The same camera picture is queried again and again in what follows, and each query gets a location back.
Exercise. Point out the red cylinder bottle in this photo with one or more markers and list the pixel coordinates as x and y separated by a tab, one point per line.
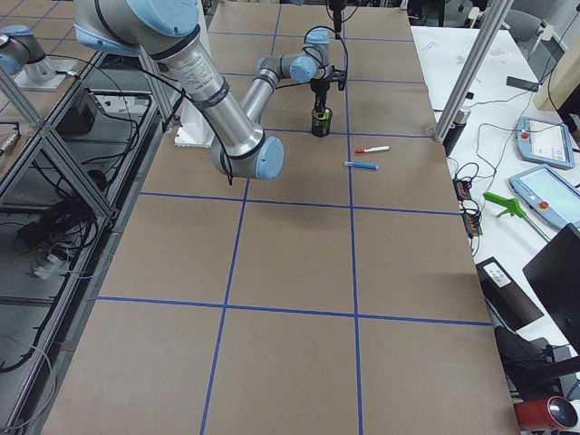
550	413

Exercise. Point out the teach pendant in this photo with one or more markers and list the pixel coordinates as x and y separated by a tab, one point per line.
549	195
545	142

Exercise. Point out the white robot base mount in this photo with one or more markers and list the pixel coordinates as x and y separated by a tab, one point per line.
193	131

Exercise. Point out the green plastic grabber tool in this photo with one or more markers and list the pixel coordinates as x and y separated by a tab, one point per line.
512	207

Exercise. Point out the black monitor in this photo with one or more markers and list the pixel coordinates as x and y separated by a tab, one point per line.
553	274

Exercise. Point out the black mesh pen cup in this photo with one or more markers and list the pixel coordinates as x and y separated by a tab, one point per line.
321	128

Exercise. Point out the blue marker pen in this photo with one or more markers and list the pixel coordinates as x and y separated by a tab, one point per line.
361	165

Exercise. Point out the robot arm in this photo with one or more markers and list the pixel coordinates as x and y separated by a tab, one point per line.
169	33
19	48

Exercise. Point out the near teach pendant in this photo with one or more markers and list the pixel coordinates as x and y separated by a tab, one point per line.
549	195

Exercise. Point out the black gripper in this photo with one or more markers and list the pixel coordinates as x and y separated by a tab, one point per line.
320	91

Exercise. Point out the far teach pendant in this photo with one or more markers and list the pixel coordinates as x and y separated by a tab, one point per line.
545	142

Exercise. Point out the red white marker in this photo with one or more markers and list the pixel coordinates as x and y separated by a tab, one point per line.
372	149

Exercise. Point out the aluminium frame rack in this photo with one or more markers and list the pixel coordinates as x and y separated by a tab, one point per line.
66	189

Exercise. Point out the aluminium frame post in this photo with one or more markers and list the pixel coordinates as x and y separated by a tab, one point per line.
496	14

